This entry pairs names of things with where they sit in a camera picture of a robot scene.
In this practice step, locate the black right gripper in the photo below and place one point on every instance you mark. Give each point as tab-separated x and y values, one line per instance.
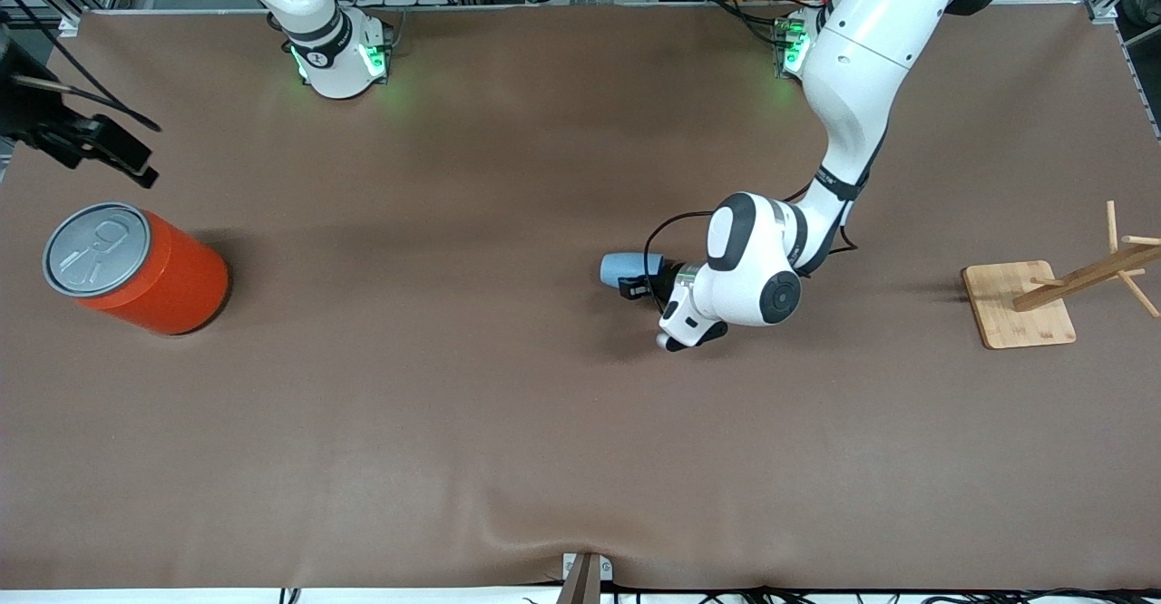
34	120

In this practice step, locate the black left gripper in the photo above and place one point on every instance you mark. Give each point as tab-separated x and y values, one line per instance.
663	283

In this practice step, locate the blue plastic cup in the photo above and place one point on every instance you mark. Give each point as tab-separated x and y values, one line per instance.
621	266

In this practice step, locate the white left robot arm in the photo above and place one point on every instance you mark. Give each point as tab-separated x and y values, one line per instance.
862	42

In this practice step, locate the orange can with grey lid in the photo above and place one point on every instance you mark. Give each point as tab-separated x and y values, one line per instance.
154	287

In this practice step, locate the brown table mat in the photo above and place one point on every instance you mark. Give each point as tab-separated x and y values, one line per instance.
453	404

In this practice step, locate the metal table edge clamp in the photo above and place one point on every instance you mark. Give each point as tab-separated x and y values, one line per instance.
585	577

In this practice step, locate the wooden mug stand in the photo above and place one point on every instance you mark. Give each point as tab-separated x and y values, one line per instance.
1007	314

